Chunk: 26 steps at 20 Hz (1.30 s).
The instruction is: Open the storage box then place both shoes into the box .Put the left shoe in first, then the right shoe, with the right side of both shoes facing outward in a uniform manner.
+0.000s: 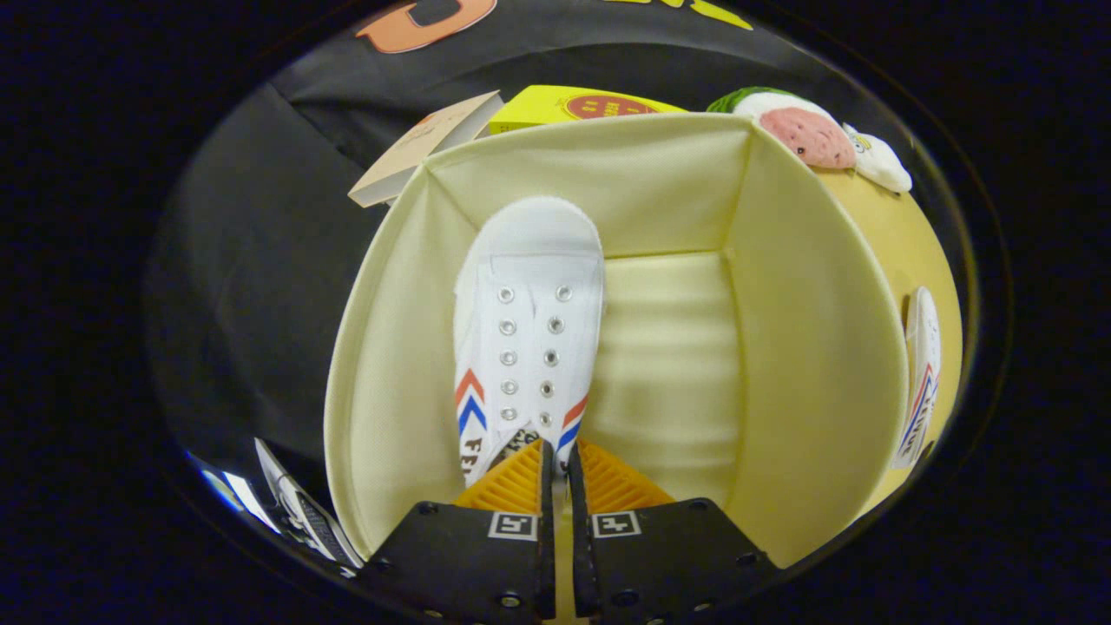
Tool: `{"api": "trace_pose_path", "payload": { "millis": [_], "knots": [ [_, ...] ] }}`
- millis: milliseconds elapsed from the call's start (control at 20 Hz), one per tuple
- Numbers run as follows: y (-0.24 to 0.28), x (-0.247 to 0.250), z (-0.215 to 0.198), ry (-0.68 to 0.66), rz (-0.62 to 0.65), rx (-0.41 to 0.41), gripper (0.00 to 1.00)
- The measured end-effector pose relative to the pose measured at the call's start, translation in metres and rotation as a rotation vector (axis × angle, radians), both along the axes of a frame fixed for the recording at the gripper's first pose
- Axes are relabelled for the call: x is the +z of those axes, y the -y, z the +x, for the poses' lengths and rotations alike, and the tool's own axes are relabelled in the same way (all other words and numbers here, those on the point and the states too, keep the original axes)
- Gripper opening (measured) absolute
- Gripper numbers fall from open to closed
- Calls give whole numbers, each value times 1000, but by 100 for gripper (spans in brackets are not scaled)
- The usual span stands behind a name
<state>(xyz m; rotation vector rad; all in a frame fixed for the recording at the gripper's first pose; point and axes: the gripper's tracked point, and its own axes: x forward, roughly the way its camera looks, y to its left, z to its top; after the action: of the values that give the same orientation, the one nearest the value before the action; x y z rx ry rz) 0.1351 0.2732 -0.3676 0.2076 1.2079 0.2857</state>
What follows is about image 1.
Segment yellow book with red emblem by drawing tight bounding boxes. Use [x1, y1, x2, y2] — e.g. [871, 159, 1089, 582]
[488, 84, 691, 135]

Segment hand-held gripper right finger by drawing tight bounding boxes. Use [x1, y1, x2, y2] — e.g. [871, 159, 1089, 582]
[569, 438, 782, 622]

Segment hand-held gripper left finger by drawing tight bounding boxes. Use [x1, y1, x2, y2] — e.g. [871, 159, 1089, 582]
[358, 438, 556, 622]

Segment grey white striped object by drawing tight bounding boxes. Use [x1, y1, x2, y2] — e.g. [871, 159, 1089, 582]
[252, 438, 364, 571]

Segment cream fabric storage box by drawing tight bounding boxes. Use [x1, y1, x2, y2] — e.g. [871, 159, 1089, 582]
[323, 113, 910, 569]

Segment white canvas shoe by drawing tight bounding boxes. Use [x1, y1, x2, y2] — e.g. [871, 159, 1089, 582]
[453, 195, 606, 487]
[890, 286, 943, 471]

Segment white plush toy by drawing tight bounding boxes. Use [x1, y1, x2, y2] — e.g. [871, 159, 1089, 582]
[842, 123, 914, 194]

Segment watermelon slice plush toy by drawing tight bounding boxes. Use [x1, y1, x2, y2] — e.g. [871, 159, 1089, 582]
[706, 86, 858, 170]

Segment beige cover book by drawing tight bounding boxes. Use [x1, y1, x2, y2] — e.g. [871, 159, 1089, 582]
[347, 90, 506, 209]

